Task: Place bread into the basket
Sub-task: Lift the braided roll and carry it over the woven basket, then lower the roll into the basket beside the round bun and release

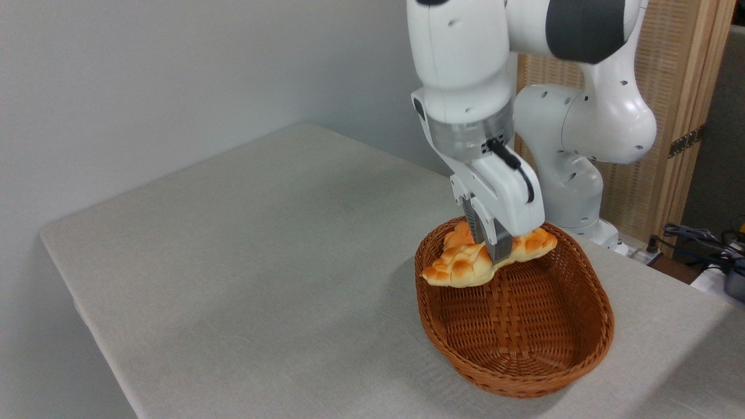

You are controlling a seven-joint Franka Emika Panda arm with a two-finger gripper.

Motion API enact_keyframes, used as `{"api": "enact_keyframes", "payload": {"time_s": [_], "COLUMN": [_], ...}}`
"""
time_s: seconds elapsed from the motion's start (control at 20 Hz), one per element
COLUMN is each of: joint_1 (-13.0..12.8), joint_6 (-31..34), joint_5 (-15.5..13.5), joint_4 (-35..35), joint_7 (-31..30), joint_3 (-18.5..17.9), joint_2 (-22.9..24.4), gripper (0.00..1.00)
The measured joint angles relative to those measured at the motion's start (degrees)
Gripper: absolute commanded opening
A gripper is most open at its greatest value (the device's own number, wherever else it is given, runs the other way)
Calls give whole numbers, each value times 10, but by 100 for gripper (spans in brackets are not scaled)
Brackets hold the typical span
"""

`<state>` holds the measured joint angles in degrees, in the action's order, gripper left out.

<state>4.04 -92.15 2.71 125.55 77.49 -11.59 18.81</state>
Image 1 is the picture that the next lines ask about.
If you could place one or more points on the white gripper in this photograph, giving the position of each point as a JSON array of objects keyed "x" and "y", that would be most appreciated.
[{"x": 512, "y": 198}]

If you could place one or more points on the long braided bread loaf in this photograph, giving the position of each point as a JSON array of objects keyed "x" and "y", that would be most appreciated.
[{"x": 460, "y": 269}]

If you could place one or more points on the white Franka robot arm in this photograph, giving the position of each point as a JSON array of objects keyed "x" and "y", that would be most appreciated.
[{"x": 465, "y": 70}]

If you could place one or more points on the round bread roll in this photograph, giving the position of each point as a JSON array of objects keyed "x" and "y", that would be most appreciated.
[{"x": 457, "y": 234}]

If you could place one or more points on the brown oval wicker basket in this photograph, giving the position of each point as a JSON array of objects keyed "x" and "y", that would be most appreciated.
[{"x": 524, "y": 331}]

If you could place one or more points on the white power strip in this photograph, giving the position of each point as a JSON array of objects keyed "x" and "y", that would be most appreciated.
[{"x": 637, "y": 255}]

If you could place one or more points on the metal screen hinge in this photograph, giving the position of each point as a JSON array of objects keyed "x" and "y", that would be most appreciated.
[{"x": 687, "y": 141}]

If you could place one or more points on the grey tablecloth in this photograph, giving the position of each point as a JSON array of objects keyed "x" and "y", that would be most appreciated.
[{"x": 233, "y": 279}]

